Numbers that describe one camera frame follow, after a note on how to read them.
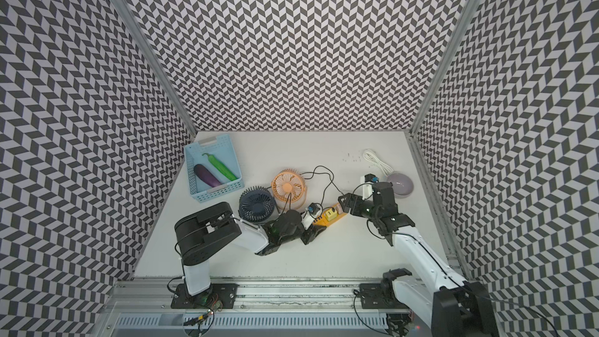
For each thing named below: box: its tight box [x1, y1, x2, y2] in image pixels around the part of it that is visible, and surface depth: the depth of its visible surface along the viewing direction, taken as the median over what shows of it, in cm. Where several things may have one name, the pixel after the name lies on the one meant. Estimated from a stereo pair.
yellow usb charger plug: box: [325, 208, 338, 222], surface depth 86 cm
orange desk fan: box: [271, 167, 308, 211], surface depth 92 cm
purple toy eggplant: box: [193, 163, 222, 188], surface depth 104 cm
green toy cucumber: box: [202, 152, 238, 181], surface depth 107 cm
